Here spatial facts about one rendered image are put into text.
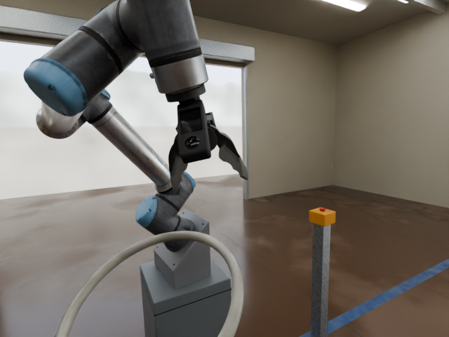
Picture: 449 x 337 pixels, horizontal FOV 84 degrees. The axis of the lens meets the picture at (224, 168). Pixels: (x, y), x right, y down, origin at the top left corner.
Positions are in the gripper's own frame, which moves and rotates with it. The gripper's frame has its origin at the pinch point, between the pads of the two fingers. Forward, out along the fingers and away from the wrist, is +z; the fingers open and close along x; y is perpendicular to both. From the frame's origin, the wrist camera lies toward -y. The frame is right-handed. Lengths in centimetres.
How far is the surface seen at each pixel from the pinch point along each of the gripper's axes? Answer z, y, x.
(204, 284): 78, 42, 23
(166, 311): 77, 30, 41
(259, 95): 110, 564, -91
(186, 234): 27.8, 21.4, 15.8
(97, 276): 28, 11, 43
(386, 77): 137, 562, -393
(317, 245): 106, 77, -46
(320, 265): 117, 71, -45
